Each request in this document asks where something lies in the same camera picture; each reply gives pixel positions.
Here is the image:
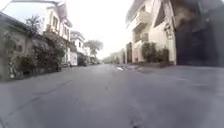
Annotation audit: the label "dark green bushes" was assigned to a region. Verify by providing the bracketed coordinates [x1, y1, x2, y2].
[9, 31, 68, 78]

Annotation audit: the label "grey wall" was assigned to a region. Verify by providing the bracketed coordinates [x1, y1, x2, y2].
[0, 12, 35, 81]

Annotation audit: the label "dark building with gate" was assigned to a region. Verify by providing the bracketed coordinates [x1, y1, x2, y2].
[171, 0, 224, 68]

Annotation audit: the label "white multi-storey building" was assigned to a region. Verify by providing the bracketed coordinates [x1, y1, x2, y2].
[41, 1, 74, 67]

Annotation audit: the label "palm tree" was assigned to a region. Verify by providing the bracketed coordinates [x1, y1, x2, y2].
[25, 14, 43, 38]

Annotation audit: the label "beige building with balcony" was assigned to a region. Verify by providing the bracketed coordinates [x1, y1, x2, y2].
[125, 0, 178, 66]

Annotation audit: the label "grey asphalt road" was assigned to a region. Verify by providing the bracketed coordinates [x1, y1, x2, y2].
[0, 63, 224, 128]

